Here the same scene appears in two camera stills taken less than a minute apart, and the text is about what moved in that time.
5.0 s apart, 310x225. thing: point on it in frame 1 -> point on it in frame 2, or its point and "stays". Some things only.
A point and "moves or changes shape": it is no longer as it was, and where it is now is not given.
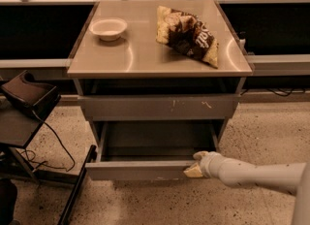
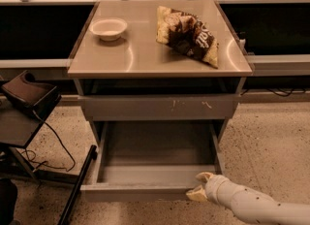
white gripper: x=209 y=165 -> x=217 y=187
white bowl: x=108 y=28 stays
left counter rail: x=36 y=63 stays
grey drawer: x=147 y=149 moves or changes shape
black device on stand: x=39 y=99 stays
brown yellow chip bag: x=183 y=31 stays
